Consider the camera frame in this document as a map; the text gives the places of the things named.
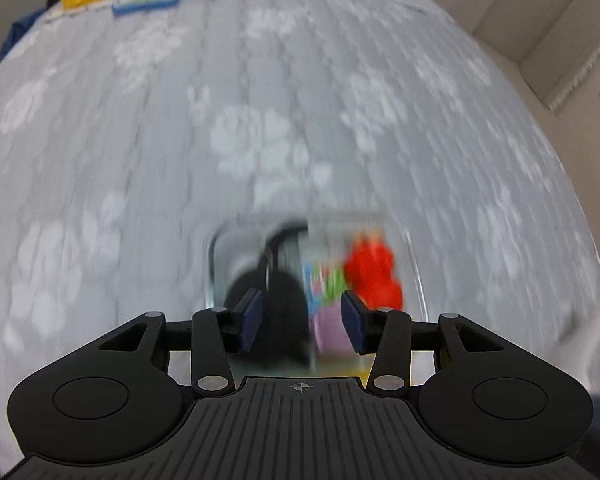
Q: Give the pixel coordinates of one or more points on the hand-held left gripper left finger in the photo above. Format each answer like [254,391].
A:
[252,320]

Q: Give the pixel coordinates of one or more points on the beige curtain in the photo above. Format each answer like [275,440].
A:
[570,60]

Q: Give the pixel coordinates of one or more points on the black plush toy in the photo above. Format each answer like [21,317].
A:
[285,310]

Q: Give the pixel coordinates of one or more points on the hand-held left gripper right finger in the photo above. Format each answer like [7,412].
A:
[352,322]

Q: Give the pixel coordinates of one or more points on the dark blue cloth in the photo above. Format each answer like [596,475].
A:
[22,32]

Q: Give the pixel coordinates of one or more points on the pink and green soft toy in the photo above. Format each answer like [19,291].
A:
[330,332]

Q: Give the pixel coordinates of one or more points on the white cloth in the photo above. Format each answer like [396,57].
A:
[595,340]

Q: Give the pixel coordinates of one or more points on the clear plastic storage box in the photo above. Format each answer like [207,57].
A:
[220,260]

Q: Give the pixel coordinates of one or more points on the printed card tag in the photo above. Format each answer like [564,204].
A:
[311,282]

